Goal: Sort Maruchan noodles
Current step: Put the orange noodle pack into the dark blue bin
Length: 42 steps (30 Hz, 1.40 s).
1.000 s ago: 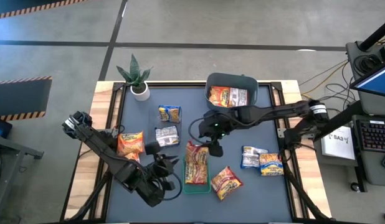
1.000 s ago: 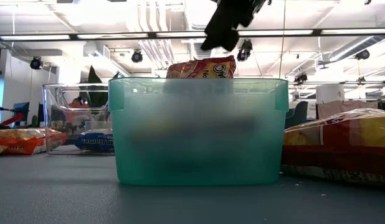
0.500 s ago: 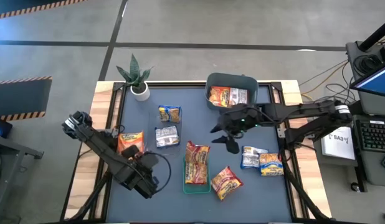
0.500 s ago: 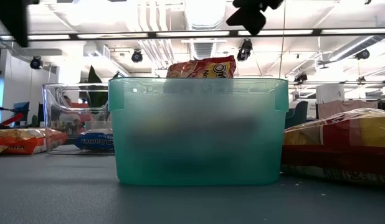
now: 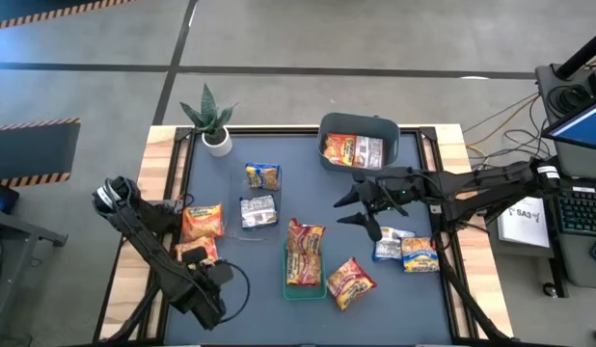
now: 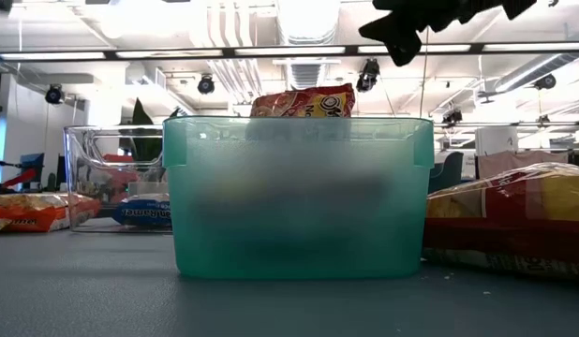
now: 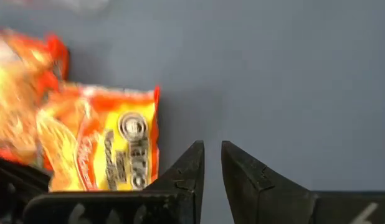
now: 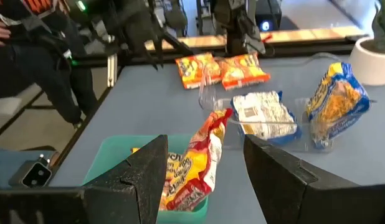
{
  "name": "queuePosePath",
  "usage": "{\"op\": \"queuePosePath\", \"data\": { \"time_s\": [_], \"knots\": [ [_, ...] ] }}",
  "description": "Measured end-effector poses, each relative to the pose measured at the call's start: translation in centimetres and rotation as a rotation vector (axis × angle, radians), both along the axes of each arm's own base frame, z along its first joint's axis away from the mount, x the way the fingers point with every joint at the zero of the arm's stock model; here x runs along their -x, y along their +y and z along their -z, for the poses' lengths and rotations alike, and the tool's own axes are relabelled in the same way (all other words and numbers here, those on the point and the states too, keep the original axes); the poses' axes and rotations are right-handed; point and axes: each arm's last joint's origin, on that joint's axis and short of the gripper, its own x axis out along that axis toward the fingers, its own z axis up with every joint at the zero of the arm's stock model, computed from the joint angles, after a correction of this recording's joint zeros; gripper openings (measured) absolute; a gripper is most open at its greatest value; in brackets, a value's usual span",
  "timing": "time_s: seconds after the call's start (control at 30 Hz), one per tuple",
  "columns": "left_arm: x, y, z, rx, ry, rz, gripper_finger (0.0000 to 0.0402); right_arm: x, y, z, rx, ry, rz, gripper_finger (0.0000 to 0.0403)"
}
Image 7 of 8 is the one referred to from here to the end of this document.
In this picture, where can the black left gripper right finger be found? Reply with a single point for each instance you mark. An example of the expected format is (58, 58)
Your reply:
(289, 205)

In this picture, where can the orange Maruchan chicken noodle pack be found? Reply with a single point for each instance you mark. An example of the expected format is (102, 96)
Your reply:
(117, 140)
(21, 93)

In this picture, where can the grey-blue table mat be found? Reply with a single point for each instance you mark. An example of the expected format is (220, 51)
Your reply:
(273, 93)

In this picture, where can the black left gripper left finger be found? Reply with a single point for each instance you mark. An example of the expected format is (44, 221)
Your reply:
(133, 208)

